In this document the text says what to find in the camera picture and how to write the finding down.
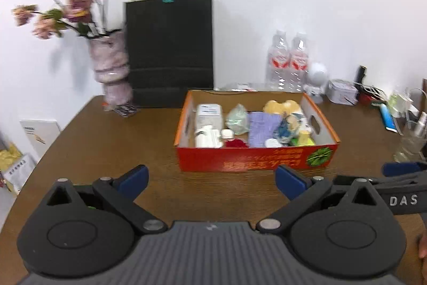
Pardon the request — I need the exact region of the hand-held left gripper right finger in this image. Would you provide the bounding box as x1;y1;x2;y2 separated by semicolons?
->
256;165;381;235

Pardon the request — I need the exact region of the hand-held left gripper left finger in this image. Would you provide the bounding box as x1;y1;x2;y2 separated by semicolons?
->
46;165;168;235

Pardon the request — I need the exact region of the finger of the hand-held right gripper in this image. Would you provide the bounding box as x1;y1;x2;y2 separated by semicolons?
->
334;175;379;187
382;161;427;177

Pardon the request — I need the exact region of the red cardboard box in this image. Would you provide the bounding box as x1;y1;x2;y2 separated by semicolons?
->
174;89;341;172

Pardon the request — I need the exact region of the blue yellow packet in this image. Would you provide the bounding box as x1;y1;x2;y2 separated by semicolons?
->
276;115;301;143

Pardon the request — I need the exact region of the person's right hand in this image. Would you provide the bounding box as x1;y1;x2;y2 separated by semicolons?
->
417;232;427;259

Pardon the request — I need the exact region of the clear glass bottle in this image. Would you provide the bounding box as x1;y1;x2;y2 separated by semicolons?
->
394;111;427;163

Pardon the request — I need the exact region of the blue tube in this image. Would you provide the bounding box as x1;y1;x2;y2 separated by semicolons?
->
379;104;399;132

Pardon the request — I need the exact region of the purple cloth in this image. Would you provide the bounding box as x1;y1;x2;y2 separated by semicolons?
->
247;112;283;148

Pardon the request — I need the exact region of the red cloth item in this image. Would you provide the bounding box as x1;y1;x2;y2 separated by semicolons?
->
224;139;249;149

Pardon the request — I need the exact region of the dark printed card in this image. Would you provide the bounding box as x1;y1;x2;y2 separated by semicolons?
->
115;103;139;118

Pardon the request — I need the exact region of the yellow white plush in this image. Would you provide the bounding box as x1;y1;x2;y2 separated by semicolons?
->
263;100;299;115

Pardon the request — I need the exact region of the red green packet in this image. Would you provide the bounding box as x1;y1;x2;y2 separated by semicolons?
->
358;93;381;105

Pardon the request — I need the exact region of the pale green plastic packet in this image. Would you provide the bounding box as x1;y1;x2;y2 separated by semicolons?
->
226;104;249;135

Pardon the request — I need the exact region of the white tin box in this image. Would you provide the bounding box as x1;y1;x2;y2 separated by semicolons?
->
325;79;359;104

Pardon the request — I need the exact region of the white robot figurine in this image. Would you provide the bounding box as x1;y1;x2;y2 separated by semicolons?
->
305;62;330;104

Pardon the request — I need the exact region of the white flat box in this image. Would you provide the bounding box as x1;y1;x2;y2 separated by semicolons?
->
19;119;62;155

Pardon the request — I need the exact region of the pink glass vase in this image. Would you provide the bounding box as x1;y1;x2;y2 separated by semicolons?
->
88;29;134;112

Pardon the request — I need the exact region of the white printed packet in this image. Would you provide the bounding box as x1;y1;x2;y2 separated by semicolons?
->
3;153;37;195

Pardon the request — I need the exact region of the clear water bottle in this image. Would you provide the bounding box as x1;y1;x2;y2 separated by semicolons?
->
287;33;311;92
267;30;290;92

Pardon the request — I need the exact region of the yellow bag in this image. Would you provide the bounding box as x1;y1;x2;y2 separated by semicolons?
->
0;143;24;187

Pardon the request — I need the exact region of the black paper bag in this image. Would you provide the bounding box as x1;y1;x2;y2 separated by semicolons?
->
124;0;214;108

